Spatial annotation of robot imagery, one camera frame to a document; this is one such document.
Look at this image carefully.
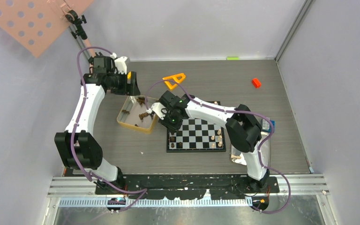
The dark wooden long piece in tin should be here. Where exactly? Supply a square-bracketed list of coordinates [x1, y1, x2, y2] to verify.
[139, 112, 154, 121]

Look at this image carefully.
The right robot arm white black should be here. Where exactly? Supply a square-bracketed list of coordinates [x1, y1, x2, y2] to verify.
[147, 91, 270, 192]

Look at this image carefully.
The pink tripod stand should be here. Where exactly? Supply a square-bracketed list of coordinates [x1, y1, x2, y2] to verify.
[65, 9, 91, 49]

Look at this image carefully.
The pink perforated board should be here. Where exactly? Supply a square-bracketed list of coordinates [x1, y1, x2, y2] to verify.
[0, 0, 92, 58]

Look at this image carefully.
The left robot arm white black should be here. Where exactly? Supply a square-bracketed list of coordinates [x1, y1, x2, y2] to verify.
[54, 53, 140, 194]

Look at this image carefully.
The orange plastic triangle frame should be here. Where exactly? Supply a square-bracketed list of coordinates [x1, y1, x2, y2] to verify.
[162, 73, 186, 91]

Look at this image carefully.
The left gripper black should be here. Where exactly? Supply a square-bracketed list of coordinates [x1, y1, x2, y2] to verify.
[108, 70, 140, 96]

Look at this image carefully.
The silver tin lid tray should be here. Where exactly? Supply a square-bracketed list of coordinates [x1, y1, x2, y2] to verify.
[230, 131, 271, 166]

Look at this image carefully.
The yellow block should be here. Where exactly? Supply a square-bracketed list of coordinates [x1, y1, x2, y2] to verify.
[127, 71, 132, 84]

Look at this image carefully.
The gold-rimmed metal tin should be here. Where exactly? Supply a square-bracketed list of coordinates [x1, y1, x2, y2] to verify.
[117, 95, 158, 134]

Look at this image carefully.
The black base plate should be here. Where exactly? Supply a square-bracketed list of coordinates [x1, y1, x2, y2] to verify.
[94, 173, 280, 201]

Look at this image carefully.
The blue toy brick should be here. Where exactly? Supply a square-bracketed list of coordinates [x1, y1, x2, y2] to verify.
[261, 119, 275, 133]

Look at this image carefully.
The black white chessboard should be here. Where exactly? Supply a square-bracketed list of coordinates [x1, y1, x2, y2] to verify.
[166, 118, 226, 153]

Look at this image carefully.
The dark wooden chess piece pair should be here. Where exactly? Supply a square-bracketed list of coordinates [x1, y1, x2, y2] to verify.
[136, 97, 146, 106]

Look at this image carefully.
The red toy block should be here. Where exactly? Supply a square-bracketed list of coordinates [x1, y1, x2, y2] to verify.
[252, 78, 262, 89]

